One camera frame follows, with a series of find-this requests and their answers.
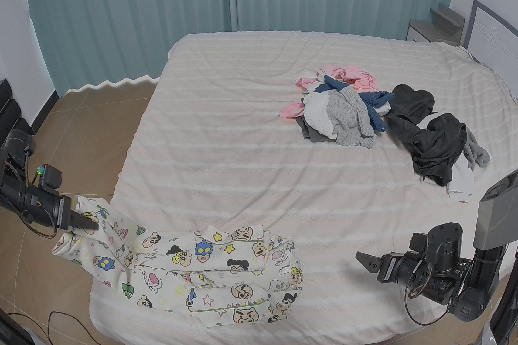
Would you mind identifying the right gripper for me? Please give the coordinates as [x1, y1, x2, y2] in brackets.
[356, 251, 428, 285]

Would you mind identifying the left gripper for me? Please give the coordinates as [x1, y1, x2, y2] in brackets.
[8, 178, 100, 233]

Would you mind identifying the white printed pyjama top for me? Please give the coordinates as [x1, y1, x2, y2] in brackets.
[51, 193, 304, 329]

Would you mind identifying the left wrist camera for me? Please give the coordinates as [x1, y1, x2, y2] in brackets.
[34, 163, 62, 197]

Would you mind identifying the pile of clothes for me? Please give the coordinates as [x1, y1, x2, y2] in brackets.
[278, 63, 396, 150]

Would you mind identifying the grey bedside table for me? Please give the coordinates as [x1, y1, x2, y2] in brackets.
[405, 2, 465, 47]

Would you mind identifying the black garment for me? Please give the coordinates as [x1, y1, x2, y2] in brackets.
[386, 83, 469, 187]

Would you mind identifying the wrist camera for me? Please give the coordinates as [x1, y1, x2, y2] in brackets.
[410, 233, 430, 256]
[34, 163, 62, 197]

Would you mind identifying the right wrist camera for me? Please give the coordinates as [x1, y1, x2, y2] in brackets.
[410, 233, 430, 256]

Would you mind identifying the black cable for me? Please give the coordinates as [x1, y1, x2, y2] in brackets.
[404, 266, 451, 326]
[0, 310, 95, 345]
[23, 213, 58, 240]

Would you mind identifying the bed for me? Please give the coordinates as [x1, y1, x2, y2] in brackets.
[88, 0, 518, 341]

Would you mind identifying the grey garment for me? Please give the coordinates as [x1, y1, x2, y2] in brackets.
[463, 128, 492, 170]

